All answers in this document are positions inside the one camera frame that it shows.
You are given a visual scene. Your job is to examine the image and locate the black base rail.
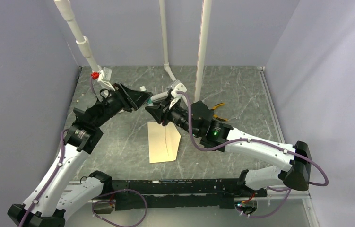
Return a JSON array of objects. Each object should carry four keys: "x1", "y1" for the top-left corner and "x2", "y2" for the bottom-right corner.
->
[{"x1": 94, "y1": 178, "x2": 267, "y2": 211}]

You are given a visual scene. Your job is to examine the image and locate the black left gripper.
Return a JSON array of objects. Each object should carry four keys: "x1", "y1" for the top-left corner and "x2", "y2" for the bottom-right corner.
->
[{"x1": 92, "y1": 81, "x2": 153, "y2": 128}]

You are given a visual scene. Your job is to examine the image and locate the white green glue stick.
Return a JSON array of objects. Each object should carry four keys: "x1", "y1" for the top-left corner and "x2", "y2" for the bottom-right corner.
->
[{"x1": 139, "y1": 86, "x2": 154, "y2": 106}]

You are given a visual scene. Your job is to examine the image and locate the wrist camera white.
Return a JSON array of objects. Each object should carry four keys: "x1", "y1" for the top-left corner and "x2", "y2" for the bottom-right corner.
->
[
  {"x1": 91, "y1": 67, "x2": 115, "y2": 90},
  {"x1": 169, "y1": 79, "x2": 187, "y2": 109}
]

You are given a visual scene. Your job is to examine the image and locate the tan paper envelope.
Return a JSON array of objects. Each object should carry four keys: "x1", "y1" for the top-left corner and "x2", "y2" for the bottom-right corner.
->
[{"x1": 147, "y1": 122, "x2": 181, "y2": 164}]

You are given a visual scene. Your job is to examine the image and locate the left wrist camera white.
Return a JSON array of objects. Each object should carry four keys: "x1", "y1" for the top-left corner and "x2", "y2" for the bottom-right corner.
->
[{"x1": 91, "y1": 67, "x2": 115, "y2": 90}]

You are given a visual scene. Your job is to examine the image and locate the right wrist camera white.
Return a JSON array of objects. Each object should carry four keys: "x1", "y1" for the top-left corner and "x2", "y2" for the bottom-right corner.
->
[{"x1": 169, "y1": 79, "x2": 187, "y2": 109}]

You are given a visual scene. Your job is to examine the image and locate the white PVC pipe frame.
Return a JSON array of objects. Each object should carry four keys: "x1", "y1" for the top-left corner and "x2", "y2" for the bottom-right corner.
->
[{"x1": 53, "y1": 0, "x2": 212, "y2": 104}]

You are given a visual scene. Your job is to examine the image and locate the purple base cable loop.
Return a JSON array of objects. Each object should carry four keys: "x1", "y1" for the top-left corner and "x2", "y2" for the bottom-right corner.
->
[{"x1": 91, "y1": 189, "x2": 147, "y2": 227}]

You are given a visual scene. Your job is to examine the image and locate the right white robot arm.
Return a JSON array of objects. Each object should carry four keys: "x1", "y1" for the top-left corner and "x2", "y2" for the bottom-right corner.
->
[{"x1": 145, "y1": 98, "x2": 312, "y2": 196}]

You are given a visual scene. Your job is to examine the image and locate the yellow handled pliers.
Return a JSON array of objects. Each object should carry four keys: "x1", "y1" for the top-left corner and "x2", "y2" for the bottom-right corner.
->
[{"x1": 211, "y1": 102, "x2": 229, "y2": 122}]

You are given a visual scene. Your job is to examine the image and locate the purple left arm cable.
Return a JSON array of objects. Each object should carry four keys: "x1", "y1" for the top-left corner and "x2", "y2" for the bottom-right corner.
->
[{"x1": 17, "y1": 73, "x2": 100, "y2": 227}]

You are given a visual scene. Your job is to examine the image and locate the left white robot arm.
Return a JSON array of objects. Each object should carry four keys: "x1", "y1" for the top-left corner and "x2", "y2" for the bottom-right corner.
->
[{"x1": 8, "y1": 83, "x2": 153, "y2": 227}]

